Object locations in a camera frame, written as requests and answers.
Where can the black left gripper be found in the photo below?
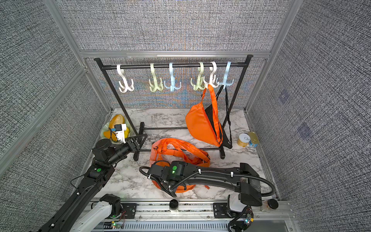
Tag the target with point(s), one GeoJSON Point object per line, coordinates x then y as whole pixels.
{"type": "Point", "coordinates": [134, 146]}

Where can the orange sling bag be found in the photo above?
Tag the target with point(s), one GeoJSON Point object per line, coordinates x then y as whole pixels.
{"type": "Point", "coordinates": [200, 126]}
{"type": "Point", "coordinates": [179, 150]}

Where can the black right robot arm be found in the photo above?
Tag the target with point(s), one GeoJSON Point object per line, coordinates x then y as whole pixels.
{"type": "Point", "coordinates": [243, 180]}

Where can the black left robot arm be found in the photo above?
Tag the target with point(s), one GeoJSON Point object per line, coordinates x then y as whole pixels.
{"type": "Point", "coordinates": [106, 155]}

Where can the pale green hook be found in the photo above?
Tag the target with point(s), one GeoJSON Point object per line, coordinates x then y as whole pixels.
{"type": "Point", "coordinates": [200, 85]}
{"type": "Point", "coordinates": [155, 85]}

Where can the light blue hook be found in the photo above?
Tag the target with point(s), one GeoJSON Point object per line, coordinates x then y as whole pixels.
{"type": "Point", "coordinates": [224, 83]}
{"type": "Point", "coordinates": [172, 86]}

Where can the white hook far left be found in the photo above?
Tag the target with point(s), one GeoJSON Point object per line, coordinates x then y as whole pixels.
{"type": "Point", "coordinates": [123, 84]}

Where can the white hook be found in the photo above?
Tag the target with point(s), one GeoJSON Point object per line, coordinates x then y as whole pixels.
{"type": "Point", "coordinates": [123, 84]}
{"type": "Point", "coordinates": [213, 80]}

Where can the pale green hook right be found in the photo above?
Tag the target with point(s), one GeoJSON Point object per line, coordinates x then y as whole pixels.
{"type": "Point", "coordinates": [200, 85]}

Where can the white hook right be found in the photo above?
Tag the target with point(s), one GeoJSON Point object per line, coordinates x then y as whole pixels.
{"type": "Point", "coordinates": [213, 80]}

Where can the light blue hook far right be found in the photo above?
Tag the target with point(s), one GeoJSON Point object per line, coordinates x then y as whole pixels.
{"type": "Point", "coordinates": [224, 83]}

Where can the yellow fruit piece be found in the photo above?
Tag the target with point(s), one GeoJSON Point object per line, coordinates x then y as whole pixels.
{"type": "Point", "coordinates": [127, 132]}

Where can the orange mango slice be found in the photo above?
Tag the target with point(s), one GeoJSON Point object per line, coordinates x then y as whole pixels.
{"type": "Point", "coordinates": [106, 134]}

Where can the light green plate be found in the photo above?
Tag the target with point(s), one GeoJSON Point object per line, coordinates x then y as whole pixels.
{"type": "Point", "coordinates": [104, 129]}

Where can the black clothes rack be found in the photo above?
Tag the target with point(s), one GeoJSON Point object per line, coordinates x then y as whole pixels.
{"type": "Point", "coordinates": [142, 127]}

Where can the tin can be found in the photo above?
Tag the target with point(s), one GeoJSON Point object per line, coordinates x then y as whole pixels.
{"type": "Point", "coordinates": [243, 140]}

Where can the black knob right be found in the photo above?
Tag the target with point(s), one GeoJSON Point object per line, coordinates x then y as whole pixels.
{"type": "Point", "coordinates": [272, 204]}

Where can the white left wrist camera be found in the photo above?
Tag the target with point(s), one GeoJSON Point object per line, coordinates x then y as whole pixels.
{"type": "Point", "coordinates": [118, 133]}

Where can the black knob on rail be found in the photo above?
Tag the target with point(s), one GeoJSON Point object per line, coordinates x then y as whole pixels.
{"type": "Point", "coordinates": [174, 205]}

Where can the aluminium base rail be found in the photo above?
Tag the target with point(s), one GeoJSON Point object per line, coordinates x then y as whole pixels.
{"type": "Point", "coordinates": [191, 215]}

